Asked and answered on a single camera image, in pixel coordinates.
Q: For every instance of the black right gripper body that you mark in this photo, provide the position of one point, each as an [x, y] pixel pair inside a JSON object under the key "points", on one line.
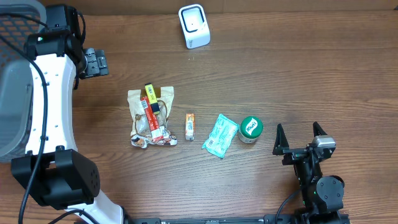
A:
{"points": [[293, 155]]}

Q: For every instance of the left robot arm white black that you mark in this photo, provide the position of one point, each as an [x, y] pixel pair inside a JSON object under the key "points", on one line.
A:
{"points": [[42, 61]]}

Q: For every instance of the green lid round jar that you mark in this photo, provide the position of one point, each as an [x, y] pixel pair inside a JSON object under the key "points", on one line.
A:
{"points": [[250, 129]]}

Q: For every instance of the beige brown snack bag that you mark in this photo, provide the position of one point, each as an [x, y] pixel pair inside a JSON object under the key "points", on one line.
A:
{"points": [[141, 135]]}

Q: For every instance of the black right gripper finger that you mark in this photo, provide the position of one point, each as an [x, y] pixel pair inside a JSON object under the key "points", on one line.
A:
{"points": [[281, 145], [317, 130]]}

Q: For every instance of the red white stick packet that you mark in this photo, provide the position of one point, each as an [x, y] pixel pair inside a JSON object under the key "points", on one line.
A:
{"points": [[155, 131]]}

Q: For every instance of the white barcode scanner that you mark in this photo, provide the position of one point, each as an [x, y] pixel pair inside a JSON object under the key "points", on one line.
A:
{"points": [[194, 26]]}

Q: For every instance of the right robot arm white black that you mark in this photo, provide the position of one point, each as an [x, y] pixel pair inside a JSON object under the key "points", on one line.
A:
{"points": [[322, 195]]}

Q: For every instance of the grey plastic mesh basket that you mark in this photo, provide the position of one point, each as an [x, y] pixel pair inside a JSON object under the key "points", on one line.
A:
{"points": [[19, 19]]}

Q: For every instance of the small orange white box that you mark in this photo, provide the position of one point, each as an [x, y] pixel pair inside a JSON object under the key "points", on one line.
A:
{"points": [[190, 127]]}

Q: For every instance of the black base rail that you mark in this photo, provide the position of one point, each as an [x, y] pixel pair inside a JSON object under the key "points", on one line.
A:
{"points": [[266, 219]]}

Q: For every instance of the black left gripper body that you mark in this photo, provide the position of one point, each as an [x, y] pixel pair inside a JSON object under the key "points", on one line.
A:
{"points": [[96, 65]]}

